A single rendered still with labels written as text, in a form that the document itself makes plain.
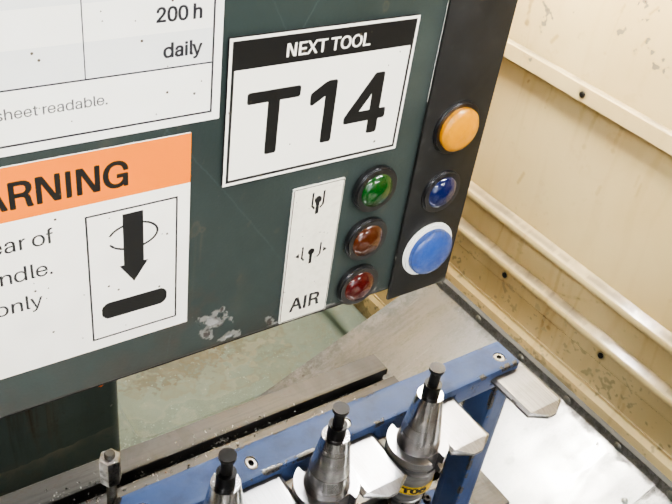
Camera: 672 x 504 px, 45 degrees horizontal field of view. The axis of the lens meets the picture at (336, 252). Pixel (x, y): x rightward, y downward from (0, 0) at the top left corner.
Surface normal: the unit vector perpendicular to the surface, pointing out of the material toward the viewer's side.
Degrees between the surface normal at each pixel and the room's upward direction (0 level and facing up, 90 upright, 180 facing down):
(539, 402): 0
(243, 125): 90
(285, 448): 0
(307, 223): 90
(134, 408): 0
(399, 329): 24
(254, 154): 90
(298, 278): 90
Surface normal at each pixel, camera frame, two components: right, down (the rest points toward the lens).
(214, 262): 0.55, 0.55
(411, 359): -0.22, -0.62
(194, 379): 0.13, -0.80
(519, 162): -0.83, 0.24
